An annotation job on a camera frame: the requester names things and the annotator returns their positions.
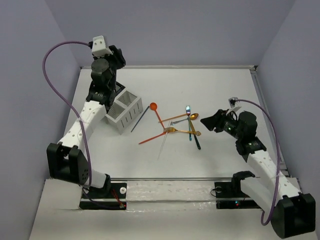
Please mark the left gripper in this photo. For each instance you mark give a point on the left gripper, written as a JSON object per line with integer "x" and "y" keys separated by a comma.
{"x": 118, "y": 58}

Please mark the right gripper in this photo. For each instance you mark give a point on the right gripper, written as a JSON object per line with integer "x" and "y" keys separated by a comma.
{"x": 216, "y": 120}

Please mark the gold metal fork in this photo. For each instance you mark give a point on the gold metal fork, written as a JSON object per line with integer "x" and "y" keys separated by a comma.
{"x": 174, "y": 130}

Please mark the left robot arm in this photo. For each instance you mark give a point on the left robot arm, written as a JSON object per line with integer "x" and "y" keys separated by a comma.
{"x": 69, "y": 160}

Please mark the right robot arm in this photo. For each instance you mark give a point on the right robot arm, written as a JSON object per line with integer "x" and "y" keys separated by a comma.
{"x": 290, "y": 211}

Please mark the black utensil caddy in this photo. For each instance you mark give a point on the black utensil caddy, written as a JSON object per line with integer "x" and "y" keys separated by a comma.
{"x": 119, "y": 88}

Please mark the iridescent metal fork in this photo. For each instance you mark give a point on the iridescent metal fork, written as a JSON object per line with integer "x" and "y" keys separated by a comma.
{"x": 188, "y": 112}

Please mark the small silver utensil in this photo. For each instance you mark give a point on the small silver utensil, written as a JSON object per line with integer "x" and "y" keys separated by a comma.
{"x": 177, "y": 121}

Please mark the white utensil caddy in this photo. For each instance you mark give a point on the white utensil caddy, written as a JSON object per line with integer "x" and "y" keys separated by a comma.
{"x": 124, "y": 110}

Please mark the orange plastic knife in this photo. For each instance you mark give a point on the orange plastic knife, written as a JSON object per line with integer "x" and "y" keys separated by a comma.
{"x": 152, "y": 138}

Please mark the dark blue chopstick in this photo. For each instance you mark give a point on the dark blue chopstick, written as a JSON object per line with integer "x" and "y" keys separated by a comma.
{"x": 142, "y": 115}

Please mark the orange plastic spoon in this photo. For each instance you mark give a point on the orange plastic spoon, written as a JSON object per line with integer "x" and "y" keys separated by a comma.
{"x": 153, "y": 106}

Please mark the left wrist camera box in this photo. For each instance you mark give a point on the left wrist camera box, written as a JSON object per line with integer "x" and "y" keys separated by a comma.
{"x": 100, "y": 47}

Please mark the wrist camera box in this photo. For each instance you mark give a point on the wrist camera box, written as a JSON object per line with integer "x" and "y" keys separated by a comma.
{"x": 234, "y": 104}
{"x": 100, "y": 47}

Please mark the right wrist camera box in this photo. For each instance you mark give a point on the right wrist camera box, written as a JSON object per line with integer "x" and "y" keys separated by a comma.
{"x": 234, "y": 104}

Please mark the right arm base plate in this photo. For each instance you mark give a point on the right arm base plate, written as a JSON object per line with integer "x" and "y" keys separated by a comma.
{"x": 228, "y": 199}

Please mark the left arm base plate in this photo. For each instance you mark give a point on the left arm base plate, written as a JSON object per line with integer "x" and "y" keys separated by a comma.
{"x": 114, "y": 200}

